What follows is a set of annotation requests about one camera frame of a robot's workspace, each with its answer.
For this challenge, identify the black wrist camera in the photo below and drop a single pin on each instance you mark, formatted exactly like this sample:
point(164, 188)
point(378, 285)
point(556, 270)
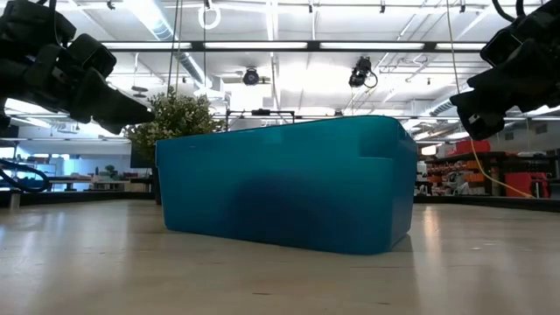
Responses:
point(92, 54)
point(501, 47)

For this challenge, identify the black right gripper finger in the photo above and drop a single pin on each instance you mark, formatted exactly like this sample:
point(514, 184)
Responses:
point(494, 89)
point(487, 124)

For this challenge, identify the large red storage bin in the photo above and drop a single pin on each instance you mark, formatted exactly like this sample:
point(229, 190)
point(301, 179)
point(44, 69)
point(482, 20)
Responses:
point(525, 184)

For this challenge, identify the teal plastic tupperware tub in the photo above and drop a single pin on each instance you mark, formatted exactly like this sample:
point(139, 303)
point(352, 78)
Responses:
point(284, 188)

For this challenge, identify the black aluminium table frame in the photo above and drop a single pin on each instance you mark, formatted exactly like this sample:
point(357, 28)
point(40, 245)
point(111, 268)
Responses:
point(87, 197)

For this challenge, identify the green artificial potted plant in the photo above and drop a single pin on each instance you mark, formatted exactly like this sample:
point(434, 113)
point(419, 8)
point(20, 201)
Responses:
point(175, 118)

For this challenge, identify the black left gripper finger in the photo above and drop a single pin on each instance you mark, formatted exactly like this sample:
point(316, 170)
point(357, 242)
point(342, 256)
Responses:
point(105, 124)
point(114, 105)

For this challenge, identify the background office desk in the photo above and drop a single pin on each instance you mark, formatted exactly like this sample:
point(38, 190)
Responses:
point(100, 183)

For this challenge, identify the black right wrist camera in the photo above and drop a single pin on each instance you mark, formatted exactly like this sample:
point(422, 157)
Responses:
point(501, 47)

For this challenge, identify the black background monitor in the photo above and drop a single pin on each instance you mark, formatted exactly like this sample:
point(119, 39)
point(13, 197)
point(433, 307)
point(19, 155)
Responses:
point(140, 159)

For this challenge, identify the round black ceiling device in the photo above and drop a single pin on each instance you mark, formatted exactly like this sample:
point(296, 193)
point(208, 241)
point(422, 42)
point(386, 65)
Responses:
point(250, 77)

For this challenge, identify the black overhead camera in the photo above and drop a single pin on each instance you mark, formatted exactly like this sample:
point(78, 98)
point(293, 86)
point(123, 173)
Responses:
point(360, 72)

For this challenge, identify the black storage shelf rack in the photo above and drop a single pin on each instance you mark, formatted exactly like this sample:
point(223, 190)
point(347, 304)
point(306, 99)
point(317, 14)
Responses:
point(490, 170)

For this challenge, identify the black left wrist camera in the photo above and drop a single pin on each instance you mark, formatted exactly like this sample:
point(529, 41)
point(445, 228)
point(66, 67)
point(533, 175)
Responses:
point(92, 54)

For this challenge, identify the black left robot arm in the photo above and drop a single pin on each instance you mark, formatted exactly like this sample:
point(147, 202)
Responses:
point(30, 22)

